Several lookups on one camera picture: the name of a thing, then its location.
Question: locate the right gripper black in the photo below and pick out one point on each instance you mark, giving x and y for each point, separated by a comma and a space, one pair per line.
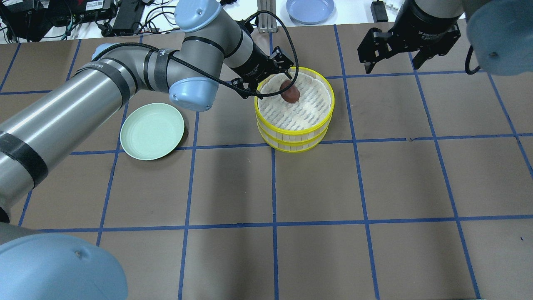
420, 26

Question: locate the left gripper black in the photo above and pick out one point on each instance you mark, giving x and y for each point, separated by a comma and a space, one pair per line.
255, 65

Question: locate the brown chocolate bun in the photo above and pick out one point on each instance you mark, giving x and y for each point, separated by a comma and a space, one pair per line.
292, 94

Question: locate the yellow bamboo steamer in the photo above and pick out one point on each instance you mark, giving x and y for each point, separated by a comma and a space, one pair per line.
313, 110
292, 143

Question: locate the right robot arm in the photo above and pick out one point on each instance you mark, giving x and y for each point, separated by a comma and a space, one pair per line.
499, 32

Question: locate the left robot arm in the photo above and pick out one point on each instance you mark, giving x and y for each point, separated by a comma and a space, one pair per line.
216, 50

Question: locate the black power adapter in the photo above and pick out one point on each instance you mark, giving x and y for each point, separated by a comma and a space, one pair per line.
378, 12

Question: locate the blue plate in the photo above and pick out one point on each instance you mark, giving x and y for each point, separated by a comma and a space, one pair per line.
310, 12

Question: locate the light green plate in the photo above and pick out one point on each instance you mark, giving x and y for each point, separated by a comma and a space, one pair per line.
152, 131

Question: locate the black power brick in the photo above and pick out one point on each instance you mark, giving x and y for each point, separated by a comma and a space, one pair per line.
128, 17

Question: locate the aluminium frame post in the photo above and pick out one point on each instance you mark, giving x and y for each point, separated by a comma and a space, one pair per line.
267, 23

